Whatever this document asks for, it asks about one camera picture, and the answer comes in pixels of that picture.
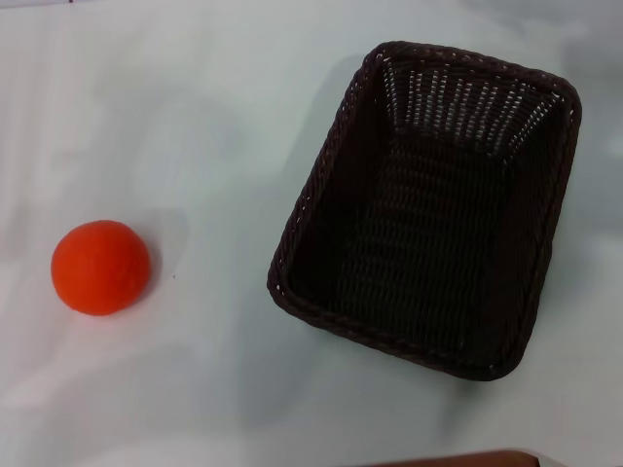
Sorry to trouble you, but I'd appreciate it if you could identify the dark brown woven basket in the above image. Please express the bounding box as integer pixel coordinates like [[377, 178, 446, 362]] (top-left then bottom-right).
[[266, 41, 583, 382]]

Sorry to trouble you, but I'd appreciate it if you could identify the orange felt ball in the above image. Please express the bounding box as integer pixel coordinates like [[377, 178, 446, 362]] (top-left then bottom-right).
[[50, 219, 152, 317]]

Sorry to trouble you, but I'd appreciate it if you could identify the brown wooden rounded edge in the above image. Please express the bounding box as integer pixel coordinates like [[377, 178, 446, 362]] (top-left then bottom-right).
[[377, 449, 541, 467]]

